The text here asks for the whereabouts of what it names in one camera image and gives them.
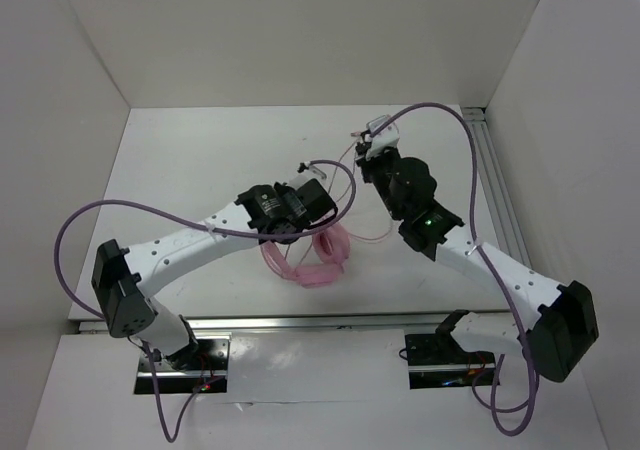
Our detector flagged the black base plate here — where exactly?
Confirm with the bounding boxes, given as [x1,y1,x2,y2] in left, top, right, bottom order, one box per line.
[398,333,496,390]
[134,335,231,395]

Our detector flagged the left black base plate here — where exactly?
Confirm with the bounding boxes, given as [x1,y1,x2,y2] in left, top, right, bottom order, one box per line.
[134,335,231,395]

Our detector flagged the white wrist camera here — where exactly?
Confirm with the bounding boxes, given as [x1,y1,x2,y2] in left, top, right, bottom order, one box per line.
[294,161,327,184]
[355,115,400,161]

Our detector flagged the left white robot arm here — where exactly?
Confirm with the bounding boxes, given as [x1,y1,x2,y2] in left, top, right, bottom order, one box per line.
[91,177,338,370]

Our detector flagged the pink headphones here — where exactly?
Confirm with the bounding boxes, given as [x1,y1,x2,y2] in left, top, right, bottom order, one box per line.
[260,224,351,288]

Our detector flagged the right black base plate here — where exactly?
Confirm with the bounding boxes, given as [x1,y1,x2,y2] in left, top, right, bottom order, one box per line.
[398,333,496,390]

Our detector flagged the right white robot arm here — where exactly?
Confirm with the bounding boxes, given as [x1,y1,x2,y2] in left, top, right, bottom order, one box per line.
[356,144,599,383]

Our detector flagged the aluminium front rail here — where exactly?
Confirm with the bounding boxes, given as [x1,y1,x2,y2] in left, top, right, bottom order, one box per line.
[77,309,506,332]

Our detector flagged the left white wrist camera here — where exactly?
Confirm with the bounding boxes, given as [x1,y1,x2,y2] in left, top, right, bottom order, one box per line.
[294,161,327,184]

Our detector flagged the pink headphone cable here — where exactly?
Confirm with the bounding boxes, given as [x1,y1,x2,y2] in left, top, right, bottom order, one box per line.
[287,129,396,266]

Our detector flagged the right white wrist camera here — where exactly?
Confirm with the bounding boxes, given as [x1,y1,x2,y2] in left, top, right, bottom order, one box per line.
[355,115,400,161]

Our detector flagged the aluminium side rail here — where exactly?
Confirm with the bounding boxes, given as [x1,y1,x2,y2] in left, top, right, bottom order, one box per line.
[461,107,530,266]

